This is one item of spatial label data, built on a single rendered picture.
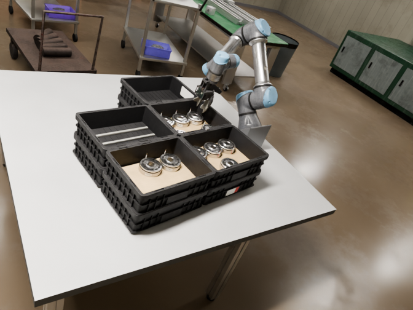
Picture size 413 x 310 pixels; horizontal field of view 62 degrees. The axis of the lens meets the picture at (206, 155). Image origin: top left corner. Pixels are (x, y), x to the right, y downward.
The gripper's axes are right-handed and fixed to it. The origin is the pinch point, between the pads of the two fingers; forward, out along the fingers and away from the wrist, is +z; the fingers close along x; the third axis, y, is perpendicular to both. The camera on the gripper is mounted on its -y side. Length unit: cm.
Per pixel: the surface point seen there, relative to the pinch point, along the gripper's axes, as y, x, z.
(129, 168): 59, 25, 9
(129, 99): 29.9, -27.5, 12.5
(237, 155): -4.2, 34.4, 6.8
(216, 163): 13.3, 36.0, 6.9
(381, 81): -531, -83, 60
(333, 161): -236, 19, 89
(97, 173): 69, 18, 17
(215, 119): -8.1, 6.8, 4.5
